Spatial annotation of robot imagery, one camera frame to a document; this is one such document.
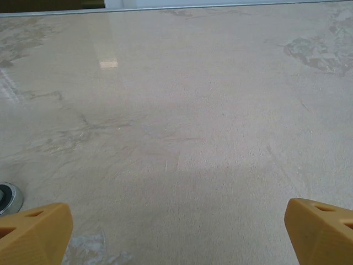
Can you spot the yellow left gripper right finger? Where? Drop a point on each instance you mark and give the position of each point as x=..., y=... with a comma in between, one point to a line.
x=320, y=237

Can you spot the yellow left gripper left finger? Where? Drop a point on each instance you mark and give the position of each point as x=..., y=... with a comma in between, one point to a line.
x=36, y=234

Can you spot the round metal fitting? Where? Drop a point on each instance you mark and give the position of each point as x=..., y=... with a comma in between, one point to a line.
x=11, y=197

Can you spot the thin aluminium table rail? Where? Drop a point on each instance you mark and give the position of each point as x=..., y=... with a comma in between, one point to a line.
x=193, y=10

